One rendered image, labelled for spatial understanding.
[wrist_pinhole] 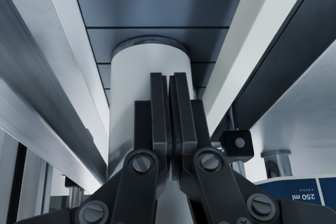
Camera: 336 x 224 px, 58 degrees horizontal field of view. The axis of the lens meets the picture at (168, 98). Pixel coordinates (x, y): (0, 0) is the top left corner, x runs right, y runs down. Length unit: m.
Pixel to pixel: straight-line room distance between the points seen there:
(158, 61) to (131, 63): 0.02
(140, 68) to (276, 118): 0.20
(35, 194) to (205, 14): 0.26
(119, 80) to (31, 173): 0.21
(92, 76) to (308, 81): 0.17
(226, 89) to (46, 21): 0.15
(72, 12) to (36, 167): 0.22
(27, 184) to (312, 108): 0.30
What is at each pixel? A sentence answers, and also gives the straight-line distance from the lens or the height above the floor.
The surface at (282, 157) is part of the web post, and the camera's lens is 0.49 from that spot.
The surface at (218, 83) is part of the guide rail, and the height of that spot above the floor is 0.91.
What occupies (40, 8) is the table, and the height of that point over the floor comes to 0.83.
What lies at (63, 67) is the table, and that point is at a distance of 0.32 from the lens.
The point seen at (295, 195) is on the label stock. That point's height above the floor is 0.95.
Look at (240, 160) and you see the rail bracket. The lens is 0.32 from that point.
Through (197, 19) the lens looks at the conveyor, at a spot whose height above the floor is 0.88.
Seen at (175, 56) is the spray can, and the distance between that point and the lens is 0.18.
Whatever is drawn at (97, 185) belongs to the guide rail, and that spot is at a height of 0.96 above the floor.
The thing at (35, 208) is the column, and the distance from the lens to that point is 0.35.
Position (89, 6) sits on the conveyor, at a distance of 0.16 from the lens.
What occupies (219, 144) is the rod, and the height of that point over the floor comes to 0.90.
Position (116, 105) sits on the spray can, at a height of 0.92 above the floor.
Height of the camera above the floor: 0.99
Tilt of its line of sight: 24 degrees down
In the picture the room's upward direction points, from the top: 177 degrees clockwise
